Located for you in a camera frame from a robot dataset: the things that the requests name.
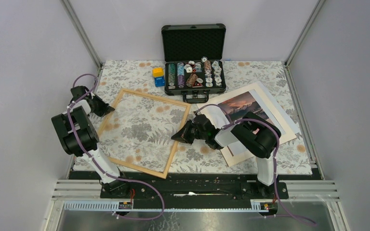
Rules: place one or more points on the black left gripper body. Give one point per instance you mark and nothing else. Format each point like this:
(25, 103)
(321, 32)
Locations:
(100, 107)

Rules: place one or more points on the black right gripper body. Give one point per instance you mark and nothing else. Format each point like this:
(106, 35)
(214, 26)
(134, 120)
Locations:
(197, 134)

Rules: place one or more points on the light wooden picture frame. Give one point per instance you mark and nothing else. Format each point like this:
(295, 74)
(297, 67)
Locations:
(143, 132)

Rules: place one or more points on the cream photo mat board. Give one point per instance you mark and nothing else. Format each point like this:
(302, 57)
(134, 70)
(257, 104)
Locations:
(284, 120)

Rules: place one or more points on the mountain sunset photo print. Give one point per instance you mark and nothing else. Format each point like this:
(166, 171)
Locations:
(236, 105)

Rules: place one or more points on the brown frame backing board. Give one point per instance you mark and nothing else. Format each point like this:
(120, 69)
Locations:
(288, 137)

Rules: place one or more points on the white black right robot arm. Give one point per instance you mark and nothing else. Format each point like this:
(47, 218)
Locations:
(256, 135)

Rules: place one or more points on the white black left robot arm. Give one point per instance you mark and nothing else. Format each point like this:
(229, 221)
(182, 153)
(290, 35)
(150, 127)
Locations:
(78, 137)

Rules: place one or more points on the blue toy block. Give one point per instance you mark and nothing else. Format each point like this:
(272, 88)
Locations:
(159, 81)

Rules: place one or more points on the yellow toy block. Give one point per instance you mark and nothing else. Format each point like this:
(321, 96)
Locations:
(157, 72)

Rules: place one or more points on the black poker chip case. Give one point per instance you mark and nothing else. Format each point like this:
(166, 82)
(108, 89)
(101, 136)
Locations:
(193, 55)

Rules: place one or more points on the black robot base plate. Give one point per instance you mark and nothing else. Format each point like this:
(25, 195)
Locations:
(190, 191)

